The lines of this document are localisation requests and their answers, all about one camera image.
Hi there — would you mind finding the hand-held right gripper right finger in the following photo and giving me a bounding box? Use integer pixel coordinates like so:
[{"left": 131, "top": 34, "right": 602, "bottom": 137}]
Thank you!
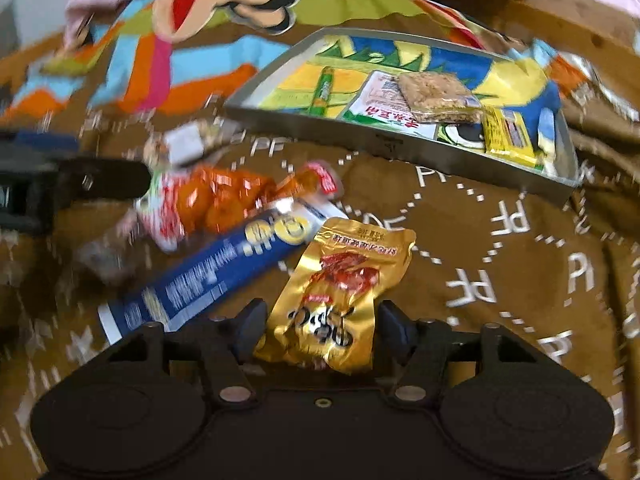
[{"left": 377, "top": 300, "right": 526, "bottom": 403}]

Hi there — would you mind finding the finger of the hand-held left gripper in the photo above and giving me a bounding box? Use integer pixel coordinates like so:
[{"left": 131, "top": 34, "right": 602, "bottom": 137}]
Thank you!
[
  {"left": 57, "top": 156, "right": 152, "bottom": 202},
  {"left": 0, "top": 129, "right": 81, "bottom": 157}
]

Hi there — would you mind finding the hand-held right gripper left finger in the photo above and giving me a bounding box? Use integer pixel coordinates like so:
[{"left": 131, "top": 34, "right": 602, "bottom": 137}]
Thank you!
[{"left": 107, "top": 299, "right": 268, "bottom": 403}]

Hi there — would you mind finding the red green white snack packet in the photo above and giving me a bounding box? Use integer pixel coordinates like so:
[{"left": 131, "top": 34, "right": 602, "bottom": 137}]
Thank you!
[{"left": 134, "top": 170, "right": 192, "bottom": 254}]

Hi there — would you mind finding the long blue snack packet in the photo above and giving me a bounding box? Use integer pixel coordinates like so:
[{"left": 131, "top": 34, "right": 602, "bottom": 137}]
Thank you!
[{"left": 97, "top": 199, "right": 347, "bottom": 346}]

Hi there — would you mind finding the small clear snack packet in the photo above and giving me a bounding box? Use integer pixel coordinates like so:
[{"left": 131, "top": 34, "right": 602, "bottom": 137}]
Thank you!
[{"left": 75, "top": 210, "right": 151, "bottom": 287}]

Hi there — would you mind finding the gold snack packet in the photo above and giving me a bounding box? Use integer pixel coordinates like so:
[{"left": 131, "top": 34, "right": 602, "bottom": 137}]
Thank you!
[{"left": 254, "top": 217, "right": 417, "bottom": 375}]

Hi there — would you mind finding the nut bar packet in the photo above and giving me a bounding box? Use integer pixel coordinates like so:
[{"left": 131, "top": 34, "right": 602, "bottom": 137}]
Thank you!
[{"left": 145, "top": 120, "right": 242, "bottom": 167}]

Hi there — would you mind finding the orange snack packet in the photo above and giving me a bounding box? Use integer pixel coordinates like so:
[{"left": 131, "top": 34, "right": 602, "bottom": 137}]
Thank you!
[{"left": 175, "top": 160, "right": 347, "bottom": 237}]

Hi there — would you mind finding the grey tray with dinosaur picture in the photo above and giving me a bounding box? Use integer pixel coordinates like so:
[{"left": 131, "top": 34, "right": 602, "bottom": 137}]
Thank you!
[{"left": 223, "top": 27, "right": 583, "bottom": 203}]

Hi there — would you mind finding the yellow snack packet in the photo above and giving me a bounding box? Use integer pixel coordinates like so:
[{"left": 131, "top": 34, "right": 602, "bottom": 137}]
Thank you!
[{"left": 481, "top": 107, "right": 547, "bottom": 171}]

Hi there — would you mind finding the white tofu snack packet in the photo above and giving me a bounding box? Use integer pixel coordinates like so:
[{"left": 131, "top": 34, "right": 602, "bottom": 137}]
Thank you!
[{"left": 345, "top": 71, "right": 442, "bottom": 142}]

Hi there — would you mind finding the clear cereal bar packet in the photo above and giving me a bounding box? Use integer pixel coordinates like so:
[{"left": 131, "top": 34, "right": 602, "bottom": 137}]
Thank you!
[{"left": 397, "top": 71, "right": 484, "bottom": 126}]

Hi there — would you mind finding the green tube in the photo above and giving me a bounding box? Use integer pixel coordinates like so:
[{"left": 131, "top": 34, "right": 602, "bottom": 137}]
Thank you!
[{"left": 307, "top": 66, "right": 342, "bottom": 117}]

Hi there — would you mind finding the brown printed blanket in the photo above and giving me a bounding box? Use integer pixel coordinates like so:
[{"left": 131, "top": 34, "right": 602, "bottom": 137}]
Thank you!
[{"left": 0, "top": 0, "right": 640, "bottom": 480}]

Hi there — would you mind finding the silver foil bag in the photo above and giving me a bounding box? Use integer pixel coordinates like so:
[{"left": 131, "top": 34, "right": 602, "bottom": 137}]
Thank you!
[{"left": 565, "top": 52, "right": 640, "bottom": 124}]

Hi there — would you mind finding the wooden bed frame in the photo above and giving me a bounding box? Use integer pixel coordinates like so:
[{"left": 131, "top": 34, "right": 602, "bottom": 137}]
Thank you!
[{"left": 500, "top": 0, "right": 640, "bottom": 82}]

